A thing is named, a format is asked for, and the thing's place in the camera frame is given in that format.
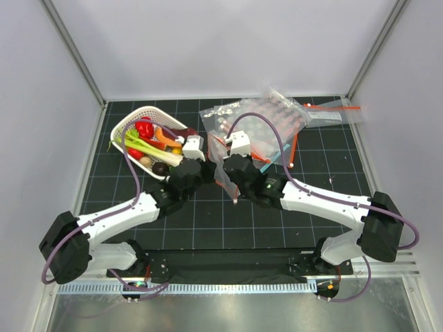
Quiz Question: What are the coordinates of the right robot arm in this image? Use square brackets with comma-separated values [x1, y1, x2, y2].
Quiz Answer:
[223, 154, 404, 275]

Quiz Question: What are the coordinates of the red toy bell pepper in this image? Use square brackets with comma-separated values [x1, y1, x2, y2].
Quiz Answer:
[135, 116, 155, 139]

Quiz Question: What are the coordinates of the white plastic basket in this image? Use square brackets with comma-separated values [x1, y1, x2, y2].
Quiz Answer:
[109, 106, 187, 180]

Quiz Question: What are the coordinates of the clear orange zip bag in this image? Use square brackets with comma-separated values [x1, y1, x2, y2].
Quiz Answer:
[208, 132, 239, 204]

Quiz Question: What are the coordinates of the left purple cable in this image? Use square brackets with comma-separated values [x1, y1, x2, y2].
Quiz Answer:
[41, 120, 185, 300]

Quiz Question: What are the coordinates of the green toy celery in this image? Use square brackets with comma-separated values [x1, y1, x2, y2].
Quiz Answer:
[124, 129, 183, 167]

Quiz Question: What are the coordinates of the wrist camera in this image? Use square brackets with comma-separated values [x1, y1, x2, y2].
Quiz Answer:
[224, 131, 251, 157]
[182, 135, 206, 161]

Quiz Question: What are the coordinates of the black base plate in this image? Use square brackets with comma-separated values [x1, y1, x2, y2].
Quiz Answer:
[115, 248, 353, 285]

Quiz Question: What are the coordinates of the pile of zip bags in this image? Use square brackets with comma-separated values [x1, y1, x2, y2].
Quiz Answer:
[199, 88, 307, 169]

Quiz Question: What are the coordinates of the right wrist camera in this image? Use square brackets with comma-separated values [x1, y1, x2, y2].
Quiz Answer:
[224, 131, 251, 157]

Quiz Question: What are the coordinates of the red toy strawberry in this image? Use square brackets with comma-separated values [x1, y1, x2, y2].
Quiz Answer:
[127, 147, 145, 160]

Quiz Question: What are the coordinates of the beige toy mushroom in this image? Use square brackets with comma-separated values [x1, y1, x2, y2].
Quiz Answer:
[139, 156, 152, 168]

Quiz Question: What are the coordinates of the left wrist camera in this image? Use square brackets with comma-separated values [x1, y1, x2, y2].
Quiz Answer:
[182, 135, 206, 161]

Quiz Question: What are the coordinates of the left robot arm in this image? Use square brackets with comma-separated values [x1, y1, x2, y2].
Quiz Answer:
[39, 159, 216, 284]

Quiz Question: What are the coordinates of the zip bag with label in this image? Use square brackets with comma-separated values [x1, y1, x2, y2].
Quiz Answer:
[303, 100, 364, 127]

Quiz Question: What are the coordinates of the slotted cable duct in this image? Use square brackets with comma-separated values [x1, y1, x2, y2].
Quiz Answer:
[57, 279, 317, 295]

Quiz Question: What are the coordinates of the toy steak orange brown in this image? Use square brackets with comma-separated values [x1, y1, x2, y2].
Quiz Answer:
[155, 127, 198, 147]

